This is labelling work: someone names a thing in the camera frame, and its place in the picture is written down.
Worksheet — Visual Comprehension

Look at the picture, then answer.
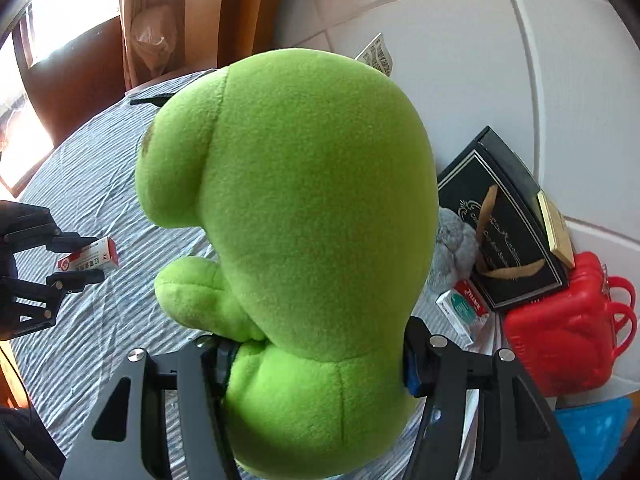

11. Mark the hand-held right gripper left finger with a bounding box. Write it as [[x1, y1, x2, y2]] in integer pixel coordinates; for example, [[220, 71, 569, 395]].
[[59, 334, 241, 480]]

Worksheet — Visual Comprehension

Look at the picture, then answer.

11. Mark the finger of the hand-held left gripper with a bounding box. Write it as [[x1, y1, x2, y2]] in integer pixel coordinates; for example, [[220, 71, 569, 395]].
[[4, 226, 99, 257], [0, 269, 106, 341]]

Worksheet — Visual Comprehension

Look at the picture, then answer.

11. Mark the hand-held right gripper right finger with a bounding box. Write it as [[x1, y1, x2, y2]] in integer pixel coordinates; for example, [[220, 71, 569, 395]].
[[402, 316, 571, 480]]

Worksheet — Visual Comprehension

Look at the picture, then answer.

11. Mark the red white medicine box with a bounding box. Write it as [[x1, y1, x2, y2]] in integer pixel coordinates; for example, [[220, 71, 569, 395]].
[[56, 239, 121, 275]]

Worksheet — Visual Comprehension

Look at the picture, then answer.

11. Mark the blue folding plastic crate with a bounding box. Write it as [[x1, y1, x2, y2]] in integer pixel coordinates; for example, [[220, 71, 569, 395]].
[[554, 395, 633, 480]]

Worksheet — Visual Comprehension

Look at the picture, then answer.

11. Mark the green plush toy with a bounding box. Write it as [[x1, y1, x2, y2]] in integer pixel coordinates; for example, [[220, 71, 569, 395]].
[[135, 47, 441, 478]]

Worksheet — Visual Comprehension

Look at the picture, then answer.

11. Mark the blue striped tablecloth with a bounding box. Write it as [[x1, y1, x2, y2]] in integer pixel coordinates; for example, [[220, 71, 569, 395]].
[[10, 70, 481, 480]]

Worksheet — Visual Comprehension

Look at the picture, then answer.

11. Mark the white teal medicine box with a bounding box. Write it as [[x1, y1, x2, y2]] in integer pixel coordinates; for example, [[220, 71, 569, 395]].
[[436, 279, 491, 351]]

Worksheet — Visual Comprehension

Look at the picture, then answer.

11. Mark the grey plush toy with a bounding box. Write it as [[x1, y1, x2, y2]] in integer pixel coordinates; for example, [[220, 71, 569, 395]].
[[427, 207, 478, 291]]

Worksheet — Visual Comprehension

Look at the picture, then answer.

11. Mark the dark wooden panel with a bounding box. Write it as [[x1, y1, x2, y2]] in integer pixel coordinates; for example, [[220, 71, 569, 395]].
[[12, 15, 126, 146]]

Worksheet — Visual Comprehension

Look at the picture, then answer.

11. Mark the red bear-embossed suitcase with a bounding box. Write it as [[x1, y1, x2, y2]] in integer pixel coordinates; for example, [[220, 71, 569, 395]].
[[502, 251, 638, 398]]

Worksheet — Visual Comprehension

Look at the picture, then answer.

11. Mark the black gift box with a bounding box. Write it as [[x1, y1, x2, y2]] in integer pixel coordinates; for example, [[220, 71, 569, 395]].
[[436, 126, 571, 311]]

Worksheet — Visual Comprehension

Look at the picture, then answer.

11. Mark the translucent plastic bag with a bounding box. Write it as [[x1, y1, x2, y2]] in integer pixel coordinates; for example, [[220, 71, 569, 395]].
[[131, 5, 178, 78]]

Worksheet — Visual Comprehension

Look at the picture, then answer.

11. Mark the white printed leaflet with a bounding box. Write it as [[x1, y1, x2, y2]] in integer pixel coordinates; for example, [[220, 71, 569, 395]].
[[354, 32, 395, 78]]

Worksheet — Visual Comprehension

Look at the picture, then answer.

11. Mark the wooden arch frame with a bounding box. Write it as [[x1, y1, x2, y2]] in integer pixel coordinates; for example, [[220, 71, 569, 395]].
[[185, 0, 293, 71]]

